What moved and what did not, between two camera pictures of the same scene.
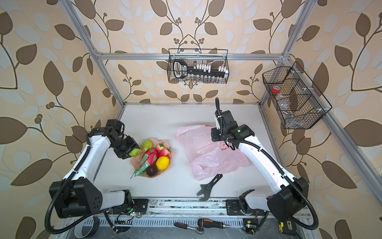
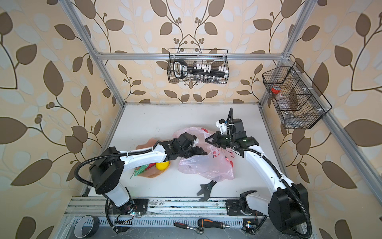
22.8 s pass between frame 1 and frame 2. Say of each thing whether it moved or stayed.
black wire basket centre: stayed
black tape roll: stayed
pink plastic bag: moved
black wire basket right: stayed
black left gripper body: moved
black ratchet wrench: stayed
